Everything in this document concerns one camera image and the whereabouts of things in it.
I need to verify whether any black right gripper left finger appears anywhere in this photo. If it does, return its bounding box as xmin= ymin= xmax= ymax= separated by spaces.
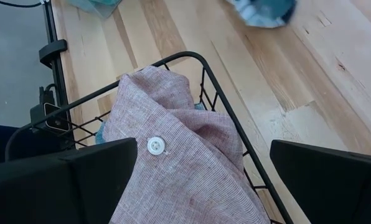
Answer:
xmin=0 ymin=137 xmax=139 ymax=224

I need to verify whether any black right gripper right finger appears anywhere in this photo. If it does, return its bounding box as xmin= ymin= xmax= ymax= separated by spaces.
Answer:
xmin=269 ymin=139 xmax=371 ymax=224

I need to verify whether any clear plastic bin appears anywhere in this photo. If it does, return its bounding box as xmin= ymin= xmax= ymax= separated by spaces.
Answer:
xmin=67 ymin=0 xmax=123 ymax=19

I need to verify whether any black clamp stand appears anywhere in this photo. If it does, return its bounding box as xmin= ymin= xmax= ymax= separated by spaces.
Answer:
xmin=37 ymin=0 xmax=70 ymax=108

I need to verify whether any black cable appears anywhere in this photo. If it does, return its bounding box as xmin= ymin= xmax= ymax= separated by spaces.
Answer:
xmin=0 ymin=0 xmax=47 ymax=8

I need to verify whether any black table-level camera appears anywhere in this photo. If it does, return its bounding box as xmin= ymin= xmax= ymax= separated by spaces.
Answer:
xmin=29 ymin=83 xmax=71 ymax=134

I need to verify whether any pink woven button cloth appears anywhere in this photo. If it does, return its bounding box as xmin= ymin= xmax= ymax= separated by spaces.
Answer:
xmin=103 ymin=65 xmax=272 ymax=224

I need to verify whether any black wire basket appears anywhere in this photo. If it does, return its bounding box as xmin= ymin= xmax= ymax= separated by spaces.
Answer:
xmin=4 ymin=51 xmax=295 ymax=224

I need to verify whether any teal fleece cloth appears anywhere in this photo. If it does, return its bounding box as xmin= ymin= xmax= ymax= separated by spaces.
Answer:
xmin=90 ymin=0 xmax=123 ymax=6

